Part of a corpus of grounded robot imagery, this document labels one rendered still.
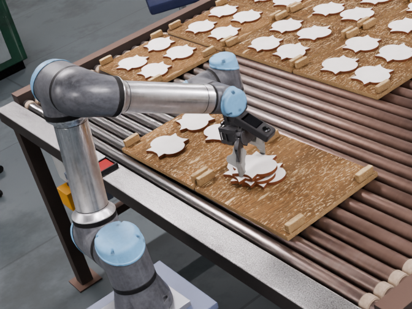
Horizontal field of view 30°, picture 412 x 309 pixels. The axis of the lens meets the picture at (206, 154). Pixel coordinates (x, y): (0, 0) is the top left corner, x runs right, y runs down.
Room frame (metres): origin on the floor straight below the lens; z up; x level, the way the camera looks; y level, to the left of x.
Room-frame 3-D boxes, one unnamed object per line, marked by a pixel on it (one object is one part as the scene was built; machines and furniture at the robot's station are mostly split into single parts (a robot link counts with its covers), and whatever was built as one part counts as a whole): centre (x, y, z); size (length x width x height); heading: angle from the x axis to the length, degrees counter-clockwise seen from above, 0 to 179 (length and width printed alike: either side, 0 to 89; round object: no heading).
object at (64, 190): (2.57, 0.54, 0.74); 0.09 x 0.08 x 0.24; 29
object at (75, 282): (2.90, 0.70, 0.43); 0.12 x 0.12 x 0.85; 29
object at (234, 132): (1.92, -0.11, 1.12); 0.09 x 0.08 x 0.12; 43
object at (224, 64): (1.92, -0.11, 1.28); 0.09 x 0.08 x 0.11; 118
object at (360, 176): (1.75, -0.41, 0.95); 0.06 x 0.02 x 0.03; 120
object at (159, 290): (1.55, 0.26, 0.93); 0.15 x 0.15 x 0.10
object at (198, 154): (2.22, 0.02, 0.93); 0.41 x 0.35 x 0.02; 30
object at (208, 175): (1.96, 0.02, 0.95); 0.06 x 0.02 x 0.03; 120
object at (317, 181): (1.86, -0.19, 0.93); 0.41 x 0.35 x 0.02; 30
